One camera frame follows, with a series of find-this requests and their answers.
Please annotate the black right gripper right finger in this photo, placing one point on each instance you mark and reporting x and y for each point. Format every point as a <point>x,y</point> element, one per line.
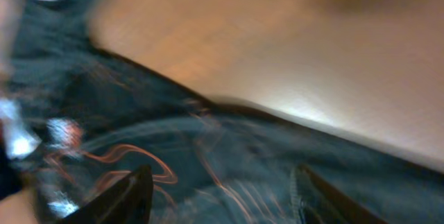
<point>348,208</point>

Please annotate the black orange patterned jersey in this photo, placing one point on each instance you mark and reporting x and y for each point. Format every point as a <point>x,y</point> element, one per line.
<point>76,119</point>

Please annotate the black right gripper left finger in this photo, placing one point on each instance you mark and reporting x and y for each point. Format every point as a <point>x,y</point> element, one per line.
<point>127,201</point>

